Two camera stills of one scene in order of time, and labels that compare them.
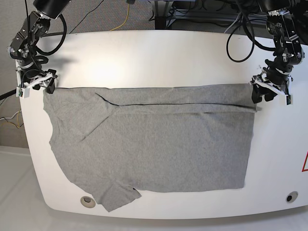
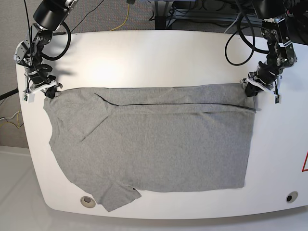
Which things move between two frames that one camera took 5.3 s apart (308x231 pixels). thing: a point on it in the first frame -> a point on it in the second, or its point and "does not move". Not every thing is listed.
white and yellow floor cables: [18, 112] does not move
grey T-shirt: [116, 140] does not move
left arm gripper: [277, 80] -> [264, 79]
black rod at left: [4, 96] does not move
